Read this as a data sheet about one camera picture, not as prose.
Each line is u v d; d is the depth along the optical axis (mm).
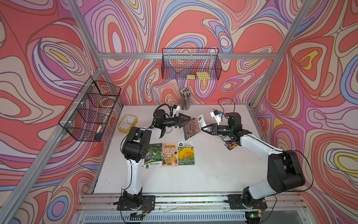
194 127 855
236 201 724
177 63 1007
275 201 677
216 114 779
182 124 901
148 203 723
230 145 952
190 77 824
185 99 1076
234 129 690
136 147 560
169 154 910
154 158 892
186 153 916
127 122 1046
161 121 799
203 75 909
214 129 737
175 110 882
